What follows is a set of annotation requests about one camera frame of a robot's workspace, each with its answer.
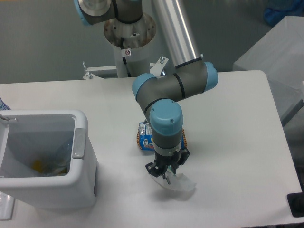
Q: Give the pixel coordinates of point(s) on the blue snack wrapper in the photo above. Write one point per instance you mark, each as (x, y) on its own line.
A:
(145, 137)

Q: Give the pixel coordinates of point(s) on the blue white package left edge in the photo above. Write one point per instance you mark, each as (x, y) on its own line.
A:
(3, 106)

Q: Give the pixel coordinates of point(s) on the black device at table edge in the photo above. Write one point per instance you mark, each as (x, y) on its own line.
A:
(296, 204)

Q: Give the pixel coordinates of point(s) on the white plastic packaging trash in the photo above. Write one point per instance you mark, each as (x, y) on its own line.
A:
(177, 182)

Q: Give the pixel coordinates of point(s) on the white trash can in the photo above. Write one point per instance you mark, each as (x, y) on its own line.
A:
(28, 134)

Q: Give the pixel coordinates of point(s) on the white covered box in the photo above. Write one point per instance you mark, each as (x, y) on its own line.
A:
(280, 55)

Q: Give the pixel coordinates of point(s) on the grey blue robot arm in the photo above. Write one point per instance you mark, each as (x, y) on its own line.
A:
(159, 98)

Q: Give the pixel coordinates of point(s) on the white table frame bracket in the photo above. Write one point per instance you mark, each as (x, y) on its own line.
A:
(157, 68)

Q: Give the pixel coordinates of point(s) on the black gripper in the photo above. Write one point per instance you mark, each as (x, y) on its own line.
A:
(162, 163)

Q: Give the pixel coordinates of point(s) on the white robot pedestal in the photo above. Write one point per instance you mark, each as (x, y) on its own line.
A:
(131, 43)

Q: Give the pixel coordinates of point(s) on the blue bag in corner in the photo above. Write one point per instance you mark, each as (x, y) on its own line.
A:
(276, 10)

